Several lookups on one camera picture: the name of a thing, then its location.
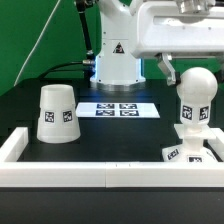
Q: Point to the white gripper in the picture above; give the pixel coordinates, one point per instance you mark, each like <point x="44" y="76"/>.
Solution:
<point x="157" y="29"/>

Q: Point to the white lamp shade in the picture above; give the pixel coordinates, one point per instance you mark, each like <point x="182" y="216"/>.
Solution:
<point x="57" y="122"/>

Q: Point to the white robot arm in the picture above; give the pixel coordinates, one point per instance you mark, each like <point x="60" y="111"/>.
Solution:
<point x="116" y="67"/>

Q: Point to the white lamp base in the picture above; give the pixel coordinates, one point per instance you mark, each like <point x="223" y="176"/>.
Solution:
<point x="192" y="148"/>

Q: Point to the white marker sheet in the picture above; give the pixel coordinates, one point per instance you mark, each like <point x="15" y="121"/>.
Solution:
<point x="117" y="110"/>

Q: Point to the white U-shaped fence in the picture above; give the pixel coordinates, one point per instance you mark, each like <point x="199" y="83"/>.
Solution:
<point x="14" y="173"/>

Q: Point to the white lamp bulb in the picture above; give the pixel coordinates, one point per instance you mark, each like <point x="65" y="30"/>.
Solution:
<point x="197" y="89"/>

